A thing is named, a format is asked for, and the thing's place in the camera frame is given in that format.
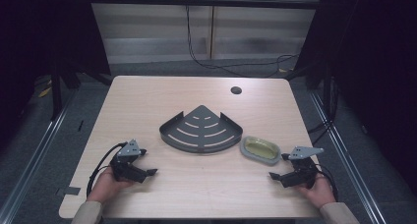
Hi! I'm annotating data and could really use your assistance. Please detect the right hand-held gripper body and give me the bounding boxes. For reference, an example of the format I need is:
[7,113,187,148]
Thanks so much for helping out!
[280,145,326,190]

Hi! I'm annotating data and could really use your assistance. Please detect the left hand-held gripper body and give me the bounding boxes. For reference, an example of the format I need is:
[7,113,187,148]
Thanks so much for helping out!
[109,139,149,184]

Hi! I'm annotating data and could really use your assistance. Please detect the person's right hand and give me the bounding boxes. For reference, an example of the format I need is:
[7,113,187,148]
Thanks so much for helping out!
[296,174,337,209]

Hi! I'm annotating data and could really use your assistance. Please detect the person's left hand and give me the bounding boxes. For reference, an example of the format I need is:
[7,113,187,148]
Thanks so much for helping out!
[86,166,136,204]

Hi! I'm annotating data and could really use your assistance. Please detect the grey soap dish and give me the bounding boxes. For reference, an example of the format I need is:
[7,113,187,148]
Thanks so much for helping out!
[239,136,282,167]

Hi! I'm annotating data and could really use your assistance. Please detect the grey tape strip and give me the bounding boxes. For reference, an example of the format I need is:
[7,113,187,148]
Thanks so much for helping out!
[56,186,82,197]

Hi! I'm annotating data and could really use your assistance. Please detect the dark grey metal corner shelf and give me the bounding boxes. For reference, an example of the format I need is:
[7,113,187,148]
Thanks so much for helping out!
[158,104,244,154]

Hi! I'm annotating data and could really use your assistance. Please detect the black metal stand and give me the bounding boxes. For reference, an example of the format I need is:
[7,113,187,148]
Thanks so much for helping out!
[49,74,64,122]

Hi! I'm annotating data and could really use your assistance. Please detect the yellow tape piece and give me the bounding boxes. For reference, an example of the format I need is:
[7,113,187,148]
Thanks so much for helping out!
[37,86,53,98]

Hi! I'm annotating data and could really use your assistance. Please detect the dark curtain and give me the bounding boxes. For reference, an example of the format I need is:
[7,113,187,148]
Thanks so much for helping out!
[0,0,112,146]
[293,0,417,198]

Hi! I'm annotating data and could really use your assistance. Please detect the black horizontal bar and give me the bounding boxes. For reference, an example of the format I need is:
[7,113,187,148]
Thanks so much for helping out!
[88,0,321,11]

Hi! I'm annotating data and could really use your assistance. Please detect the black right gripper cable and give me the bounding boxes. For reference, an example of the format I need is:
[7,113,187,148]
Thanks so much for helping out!
[315,163,339,202]

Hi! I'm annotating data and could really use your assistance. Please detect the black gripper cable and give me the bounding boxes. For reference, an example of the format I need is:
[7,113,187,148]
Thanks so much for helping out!
[86,141,128,198]
[315,163,339,202]

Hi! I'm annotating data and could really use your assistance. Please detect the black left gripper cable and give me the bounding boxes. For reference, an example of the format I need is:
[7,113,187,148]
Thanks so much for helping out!
[86,141,128,198]

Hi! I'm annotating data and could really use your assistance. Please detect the black floor cables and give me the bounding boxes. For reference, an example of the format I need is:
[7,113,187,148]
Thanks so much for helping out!
[307,117,335,145]

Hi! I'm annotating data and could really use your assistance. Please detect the metal floor rail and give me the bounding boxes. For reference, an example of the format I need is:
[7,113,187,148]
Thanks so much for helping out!
[309,91,389,224]
[0,85,80,224]

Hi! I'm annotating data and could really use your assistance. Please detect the black wall cable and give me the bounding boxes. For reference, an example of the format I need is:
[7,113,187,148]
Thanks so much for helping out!
[185,4,300,79]

